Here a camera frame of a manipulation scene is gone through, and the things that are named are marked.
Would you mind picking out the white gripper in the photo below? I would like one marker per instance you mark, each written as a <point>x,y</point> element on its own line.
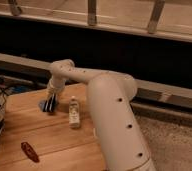
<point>50,103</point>

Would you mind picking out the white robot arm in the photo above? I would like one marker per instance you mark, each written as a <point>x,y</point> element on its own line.
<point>108,96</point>

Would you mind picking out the red oblong object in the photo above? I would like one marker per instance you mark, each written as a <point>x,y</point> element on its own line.
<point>29,152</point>

